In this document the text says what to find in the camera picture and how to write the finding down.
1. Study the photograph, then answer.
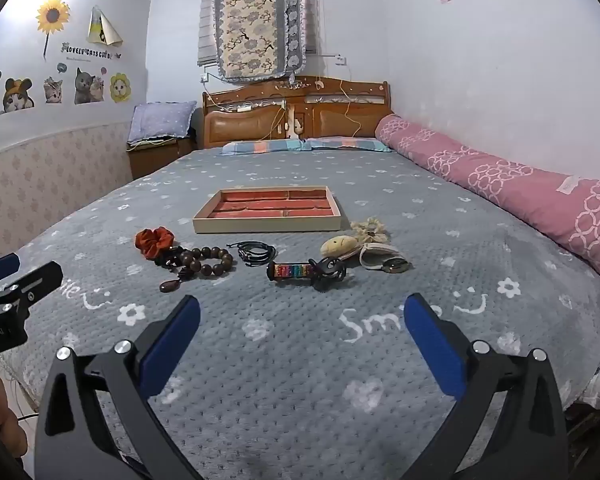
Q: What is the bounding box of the curled wall poster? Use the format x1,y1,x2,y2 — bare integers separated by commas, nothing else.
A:
87,5,125,47

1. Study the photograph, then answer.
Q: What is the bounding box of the window blind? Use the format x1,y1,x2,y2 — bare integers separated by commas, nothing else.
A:
197,0,222,67

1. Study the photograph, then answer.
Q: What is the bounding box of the red scrunchie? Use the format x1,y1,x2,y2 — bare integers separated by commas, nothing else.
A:
134,227,177,264

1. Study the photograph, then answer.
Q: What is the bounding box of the tabby kitten wall sticker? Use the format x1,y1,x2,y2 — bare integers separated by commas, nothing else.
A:
42,75,65,105

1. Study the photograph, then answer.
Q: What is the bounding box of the grey floral hanging cloth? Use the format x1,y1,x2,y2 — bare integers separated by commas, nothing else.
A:
281,0,309,72

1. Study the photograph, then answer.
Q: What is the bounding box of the brown wooden bead bracelet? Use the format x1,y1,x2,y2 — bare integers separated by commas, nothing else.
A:
152,244,237,294

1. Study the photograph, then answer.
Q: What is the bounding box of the pineapple plush hair clip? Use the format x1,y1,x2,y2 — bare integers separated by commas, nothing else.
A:
320,234,365,261

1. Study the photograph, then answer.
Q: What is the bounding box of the hat cat wall sticker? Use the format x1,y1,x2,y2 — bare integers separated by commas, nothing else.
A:
0,77,36,115

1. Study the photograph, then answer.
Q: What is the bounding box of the black hair claw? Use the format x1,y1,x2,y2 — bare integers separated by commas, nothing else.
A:
307,256,349,292

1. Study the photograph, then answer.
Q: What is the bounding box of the striped pastel pillow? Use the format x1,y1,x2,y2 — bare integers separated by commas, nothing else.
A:
304,136,392,153
220,139,307,156

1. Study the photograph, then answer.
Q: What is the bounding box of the orange cable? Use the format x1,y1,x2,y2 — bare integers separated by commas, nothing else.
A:
339,82,362,139

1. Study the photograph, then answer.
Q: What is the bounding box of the person's left hand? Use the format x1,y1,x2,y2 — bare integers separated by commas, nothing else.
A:
0,374,29,461

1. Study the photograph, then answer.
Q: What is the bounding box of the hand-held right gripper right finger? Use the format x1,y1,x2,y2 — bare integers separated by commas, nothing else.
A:
402,292,571,480

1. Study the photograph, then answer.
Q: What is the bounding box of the wooden tray with red lining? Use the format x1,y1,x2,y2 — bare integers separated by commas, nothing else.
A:
192,186,351,234

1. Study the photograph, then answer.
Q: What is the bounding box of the beige cloth headband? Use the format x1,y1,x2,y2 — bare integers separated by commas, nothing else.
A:
358,242,404,272

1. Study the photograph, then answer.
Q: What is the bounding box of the grey cats wall sticker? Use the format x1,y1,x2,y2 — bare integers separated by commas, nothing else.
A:
73,67,106,106

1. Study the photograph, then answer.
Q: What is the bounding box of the pink patterned rolled quilt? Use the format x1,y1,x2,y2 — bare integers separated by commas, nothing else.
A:
374,113,600,294

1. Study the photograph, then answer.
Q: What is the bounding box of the beige floral hanging cloth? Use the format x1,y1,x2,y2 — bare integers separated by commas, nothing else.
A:
214,0,287,83

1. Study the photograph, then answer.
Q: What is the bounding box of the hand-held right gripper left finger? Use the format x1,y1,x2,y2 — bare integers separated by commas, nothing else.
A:
34,294,206,480

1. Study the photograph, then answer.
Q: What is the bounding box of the rainbow bead bracelet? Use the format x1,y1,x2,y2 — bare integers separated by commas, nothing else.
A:
266,261,322,284

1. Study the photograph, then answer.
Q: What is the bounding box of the sunflower wall sticker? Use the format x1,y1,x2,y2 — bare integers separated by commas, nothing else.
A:
34,0,72,64

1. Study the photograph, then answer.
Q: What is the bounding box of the wooden bed headboard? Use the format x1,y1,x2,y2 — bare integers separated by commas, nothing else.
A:
202,75,395,150

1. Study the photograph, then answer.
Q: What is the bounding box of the black cord bracelet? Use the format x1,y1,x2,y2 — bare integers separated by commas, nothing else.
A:
227,240,277,269

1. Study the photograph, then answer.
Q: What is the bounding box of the wooden nightstand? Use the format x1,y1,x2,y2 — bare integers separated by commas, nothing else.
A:
127,137,197,181

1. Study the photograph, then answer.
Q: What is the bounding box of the beige scrunchie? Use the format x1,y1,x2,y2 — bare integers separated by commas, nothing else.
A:
349,216,390,241

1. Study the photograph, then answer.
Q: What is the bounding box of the yellow flower cat sticker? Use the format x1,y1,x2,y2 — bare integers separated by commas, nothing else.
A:
108,72,133,104

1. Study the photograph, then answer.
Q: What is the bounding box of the grey flower print blanket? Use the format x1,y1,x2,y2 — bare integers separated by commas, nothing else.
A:
0,147,600,480

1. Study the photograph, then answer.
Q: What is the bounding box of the lilac dotted cushion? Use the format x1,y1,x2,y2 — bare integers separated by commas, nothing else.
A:
127,100,199,145

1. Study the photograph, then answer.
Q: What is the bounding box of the lettering wall sticker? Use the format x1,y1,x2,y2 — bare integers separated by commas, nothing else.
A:
59,42,124,61

